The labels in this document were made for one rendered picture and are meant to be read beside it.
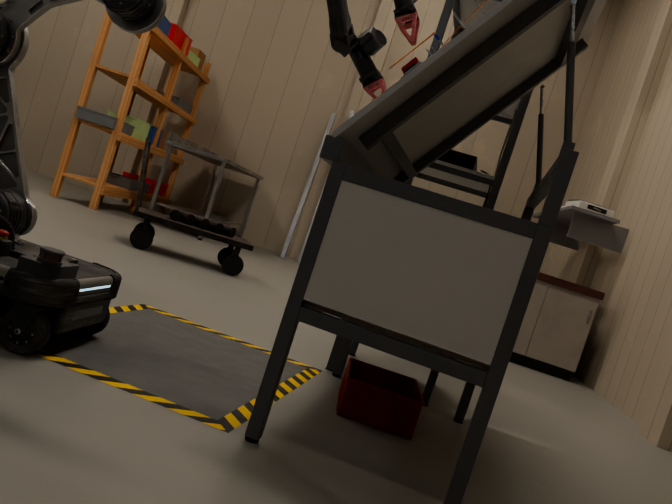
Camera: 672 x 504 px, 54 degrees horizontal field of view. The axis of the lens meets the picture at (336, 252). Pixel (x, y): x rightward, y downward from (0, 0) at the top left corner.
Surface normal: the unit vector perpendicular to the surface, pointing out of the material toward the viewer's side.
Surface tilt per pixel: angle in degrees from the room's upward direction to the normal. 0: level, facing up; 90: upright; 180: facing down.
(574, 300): 90
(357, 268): 90
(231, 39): 90
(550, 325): 90
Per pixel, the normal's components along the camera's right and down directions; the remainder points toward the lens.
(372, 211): -0.21, -0.03
